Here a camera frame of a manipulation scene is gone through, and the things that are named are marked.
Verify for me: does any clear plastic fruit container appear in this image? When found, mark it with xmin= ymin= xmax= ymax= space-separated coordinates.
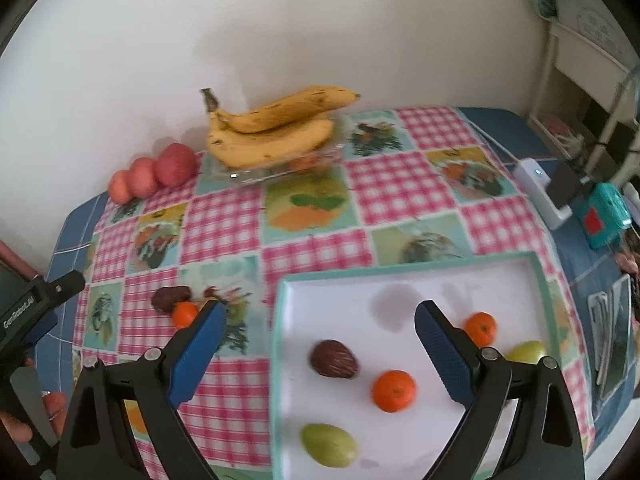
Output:
xmin=207 ymin=114 xmax=354 ymax=189

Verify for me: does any middle red apple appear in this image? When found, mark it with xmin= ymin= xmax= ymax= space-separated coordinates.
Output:
xmin=127 ymin=157 xmax=158 ymax=200

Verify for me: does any orange mandarin on tray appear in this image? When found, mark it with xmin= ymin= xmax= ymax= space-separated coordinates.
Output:
xmin=463 ymin=312 xmax=498 ymax=348

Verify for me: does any dark brown avocado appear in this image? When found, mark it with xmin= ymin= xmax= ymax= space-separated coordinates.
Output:
xmin=308 ymin=339 xmax=360 ymax=379
xmin=151 ymin=286 xmax=192 ymax=315

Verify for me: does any orange mandarin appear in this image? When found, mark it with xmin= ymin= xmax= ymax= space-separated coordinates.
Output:
xmin=371 ymin=370 xmax=418 ymax=413
xmin=463 ymin=312 xmax=498 ymax=348
xmin=171 ymin=301 xmax=200 ymax=330

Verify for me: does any yellow banana bunch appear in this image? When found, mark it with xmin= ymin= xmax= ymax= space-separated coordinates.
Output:
xmin=201 ymin=84 xmax=360 ymax=169

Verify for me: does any white charger device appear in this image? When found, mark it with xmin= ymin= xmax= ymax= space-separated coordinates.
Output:
xmin=512 ymin=157 xmax=573 ymax=231

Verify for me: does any person's left hand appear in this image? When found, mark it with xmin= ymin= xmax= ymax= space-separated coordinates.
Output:
xmin=0 ymin=391 xmax=68 ymax=444

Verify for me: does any green pear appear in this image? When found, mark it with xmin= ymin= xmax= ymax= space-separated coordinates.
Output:
xmin=506 ymin=340 xmax=547 ymax=365

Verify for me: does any white side table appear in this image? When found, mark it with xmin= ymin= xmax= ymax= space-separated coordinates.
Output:
xmin=527 ymin=21 xmax=639 ymax=174

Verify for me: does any green mango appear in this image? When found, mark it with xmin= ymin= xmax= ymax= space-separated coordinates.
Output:
xmin=300 ymin=424 xmax=359 ymax=468

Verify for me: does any teal toy box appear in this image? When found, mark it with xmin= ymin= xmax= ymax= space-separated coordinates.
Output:
xmin=575 ymin=183 xmax=631 ymax=250

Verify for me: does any small red apple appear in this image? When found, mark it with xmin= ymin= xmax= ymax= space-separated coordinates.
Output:
xmin=107 ymin=170 xmax=134 ymax=205

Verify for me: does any fruit pattern checkered tablecloth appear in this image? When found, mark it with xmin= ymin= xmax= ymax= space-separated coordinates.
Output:
xmin=35 ymin=107 xmax=597 ymax=479

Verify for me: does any dark brown avocado on tray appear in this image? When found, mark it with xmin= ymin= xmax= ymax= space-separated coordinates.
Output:
xmin=308 ymin=339 xmax=360 ymax=379

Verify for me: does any large red apple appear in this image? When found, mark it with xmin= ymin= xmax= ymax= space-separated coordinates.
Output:
xmin=154 ymin=143 xmax=198 ymax=188

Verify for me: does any white tray teal rim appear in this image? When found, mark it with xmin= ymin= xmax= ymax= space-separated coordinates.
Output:
xmin=269 ymin=252 xmax=560 ymax=479

